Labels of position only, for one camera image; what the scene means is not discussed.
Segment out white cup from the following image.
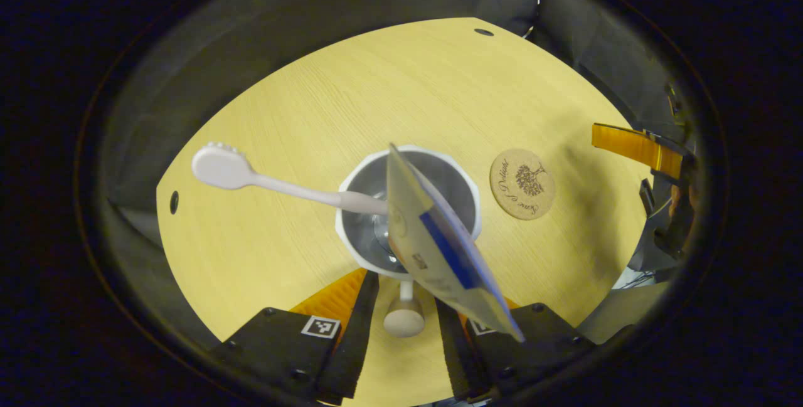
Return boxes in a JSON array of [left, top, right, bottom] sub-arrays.
[[334, 144, 482, 339]]

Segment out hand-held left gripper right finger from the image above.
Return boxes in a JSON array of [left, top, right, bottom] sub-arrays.
[[434, 294, 595, 403]]

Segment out white toothpaste tube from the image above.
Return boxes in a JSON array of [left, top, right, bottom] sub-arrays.
[[386, 142, 526, 343]]

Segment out round cork coaster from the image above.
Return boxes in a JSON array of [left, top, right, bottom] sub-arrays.
[[489, 148, 557, 221]]

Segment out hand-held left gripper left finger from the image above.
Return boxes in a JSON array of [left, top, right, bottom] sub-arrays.
[[213, 268, 381, 406]]

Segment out white toothbrush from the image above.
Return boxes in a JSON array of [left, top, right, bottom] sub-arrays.
[[191, 142, 390, 215]]

